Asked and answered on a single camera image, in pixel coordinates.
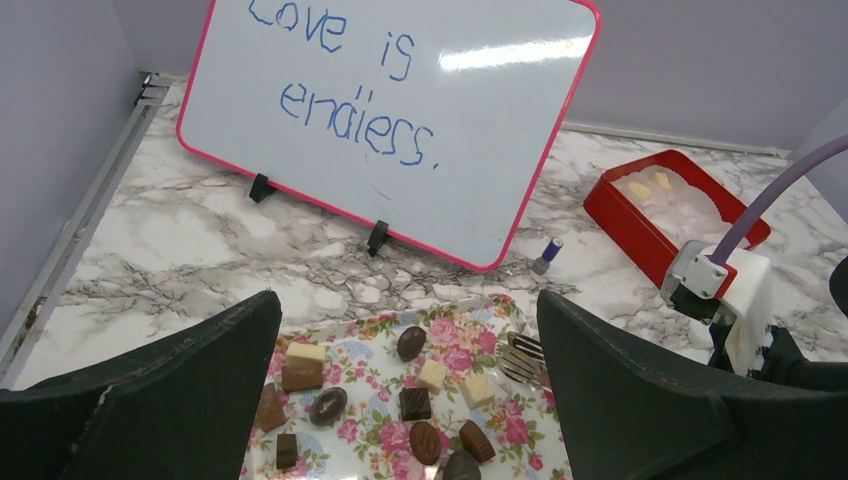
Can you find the dark oval chocolate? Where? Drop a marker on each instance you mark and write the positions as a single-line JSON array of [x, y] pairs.
[[410, 343]]

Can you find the red square tin box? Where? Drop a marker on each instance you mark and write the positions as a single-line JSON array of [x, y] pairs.
[[650, 249]]

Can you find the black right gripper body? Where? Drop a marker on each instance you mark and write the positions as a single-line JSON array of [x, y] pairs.
[[784, 362]]

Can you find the white paper cups liner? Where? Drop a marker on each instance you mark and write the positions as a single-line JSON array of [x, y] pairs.
[[685, 213]]

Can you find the white edge chocolate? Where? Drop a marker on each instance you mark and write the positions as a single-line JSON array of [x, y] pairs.
[[661, 179]]

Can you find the small brown square chocolate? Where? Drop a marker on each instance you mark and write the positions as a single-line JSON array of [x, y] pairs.
[[286, 451]]

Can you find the floral tray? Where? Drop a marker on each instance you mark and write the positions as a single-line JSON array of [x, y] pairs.
[[371, 441]]

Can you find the brown oval chocolate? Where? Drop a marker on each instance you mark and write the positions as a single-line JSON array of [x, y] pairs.
[[425, 443]]

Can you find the white heart chocolate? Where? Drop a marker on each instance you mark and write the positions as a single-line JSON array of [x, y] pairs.
[[641, 192]]

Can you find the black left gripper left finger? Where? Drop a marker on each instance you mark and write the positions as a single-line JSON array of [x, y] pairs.
[[181, 407]]

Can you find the white cube chocolate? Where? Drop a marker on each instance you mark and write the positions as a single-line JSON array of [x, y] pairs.
[[477, 391]]

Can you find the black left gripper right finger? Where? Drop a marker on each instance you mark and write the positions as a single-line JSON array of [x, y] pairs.
[[630, 409]]

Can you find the small purple marker cap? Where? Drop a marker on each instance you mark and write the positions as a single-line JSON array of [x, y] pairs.
[[543, 262]]

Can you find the caramel block chocolate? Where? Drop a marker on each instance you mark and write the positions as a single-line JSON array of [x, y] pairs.
[[304, 367]]

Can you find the white square chocolate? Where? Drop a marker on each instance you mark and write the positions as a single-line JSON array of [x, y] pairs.
[[431, 376]]

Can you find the pink framed whiteboard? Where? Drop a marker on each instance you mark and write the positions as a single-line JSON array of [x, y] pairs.
[[431, 118]]

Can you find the dark square chocolate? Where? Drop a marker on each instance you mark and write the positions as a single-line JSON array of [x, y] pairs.
[[415, 404]]

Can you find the dark heart chocolate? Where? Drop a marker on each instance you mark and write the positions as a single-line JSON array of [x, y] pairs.
[[461, 465]]

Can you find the brown ridged chocolate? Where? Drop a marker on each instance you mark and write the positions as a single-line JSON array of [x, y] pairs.
[[475, 442]]

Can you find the dark round chocolate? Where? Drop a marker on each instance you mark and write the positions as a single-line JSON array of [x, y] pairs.
[[328, 407]]

